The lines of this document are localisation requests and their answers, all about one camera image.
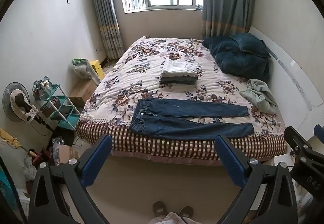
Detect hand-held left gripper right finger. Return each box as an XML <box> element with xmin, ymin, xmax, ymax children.
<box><xmin>214</xmin><ymin>134</ymin><xmax>299</xmax><ymax>224</ymax></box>

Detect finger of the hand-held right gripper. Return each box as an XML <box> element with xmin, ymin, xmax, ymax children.
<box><xmin>283</xmin><ymin>126</ymin><xmax>314</xmax><ymax>157</ymax></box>
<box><xmin>313</xmin><ymin>124</ymin><xmax>324</xmax><ymax>138</ymax></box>

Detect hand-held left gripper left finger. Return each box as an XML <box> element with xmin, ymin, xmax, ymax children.
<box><xmin>28</xmin><ymin>134</ymin><xmax>113</xmax><ymax>224</ymax></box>

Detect blue jeans pants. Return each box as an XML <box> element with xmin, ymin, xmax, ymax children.
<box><xmin>129</xmin><ymin>98</ymin><xmax>254</xmax><ymax>141</ymax></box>

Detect flat cardboard piece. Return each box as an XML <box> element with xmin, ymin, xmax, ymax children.
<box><xmin>58</xmin><ymin>144</ymin><xmax>79</xmax><ymax>164</ymax></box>

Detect pale green garment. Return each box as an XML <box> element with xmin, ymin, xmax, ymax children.
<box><xmin>239</xmin><ymin>79</ymin><xmax>278</xmax><ymax>115</ymax></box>

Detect white headboard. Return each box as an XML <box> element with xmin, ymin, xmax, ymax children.
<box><xmin>249</xmin><ymin>25</ymin><xmax>324</xmax><ymax>113</ymax></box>

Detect teal shelf rack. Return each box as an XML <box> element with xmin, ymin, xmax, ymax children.
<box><xmin>34</xmin><ymin>84</ymin><xmax>82</xmax><ymax>131</ymax></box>

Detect dark slipper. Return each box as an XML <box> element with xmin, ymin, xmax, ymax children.
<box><xmin>179</xmin><ymin>206</ymin><xmax>194</xmax><ymax>219</ymax></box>
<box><xmin>152</xmin><ymin>201</ymin><xmax>167</xmax><ymax>217</ymax></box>

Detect brown cardboard box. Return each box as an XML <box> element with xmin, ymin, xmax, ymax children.
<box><xmin>68</xmin><ymin>79</ymin><xmax>98</xmax><ymax>107</ymax></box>

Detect white crumpled cloth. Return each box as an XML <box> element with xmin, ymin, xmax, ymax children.
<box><xmin>23</xmin><ymin>157</ymin><xmax>37</xmax><ymax>182</ymax></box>

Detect floral blanket bed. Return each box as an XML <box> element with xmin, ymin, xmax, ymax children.
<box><xmin>76</xmin><ymin>35</ymin><xmax>288</xmax><ymax>161</ymax></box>

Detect yellow box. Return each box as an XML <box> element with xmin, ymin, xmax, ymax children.
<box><xmin>89</xmin><ymin>60</ymin><xmax>105</xmax><ymax>80</ymax></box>

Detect white patterned cloth on fan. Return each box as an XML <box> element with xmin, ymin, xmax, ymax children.
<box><xmin>10</xmin><ymin>89</ymin><xmax>39</xmax><ymax>124</ymax></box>

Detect plastic bag with green top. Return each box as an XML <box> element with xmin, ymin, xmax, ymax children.
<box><xmin>71</xmin><ymin>58</ymin><xmax>93</xmax><ymax>80</ymax></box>

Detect clutter on shelf rack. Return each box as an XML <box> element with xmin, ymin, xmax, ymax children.
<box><xmin>32</xmin><ymin>76</ymin><xmax>54</xmax><ymax>100</ymax></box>

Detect yellow object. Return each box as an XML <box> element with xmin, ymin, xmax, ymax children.
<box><xmin>0</xmin><ymin>128</ymin><xmax>21</xmax><ymax>149</ymax></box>

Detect dark blue quilt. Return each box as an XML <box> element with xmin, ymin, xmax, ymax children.
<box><xmin>202</xmin><ymin>36</ymin><xmax>271</xmax><ymax>83</ymax></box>

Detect dark blue pillow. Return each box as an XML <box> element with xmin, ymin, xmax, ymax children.
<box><xmin>231</xmin><ymin>33</ymin><xmax>271</xmax><ymax>58</ymax></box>

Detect standing fan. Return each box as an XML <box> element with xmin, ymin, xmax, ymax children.
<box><xmin>2</xmin><ymin>82</ymin><xmax>31</xmax><ymax>123</ymax></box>

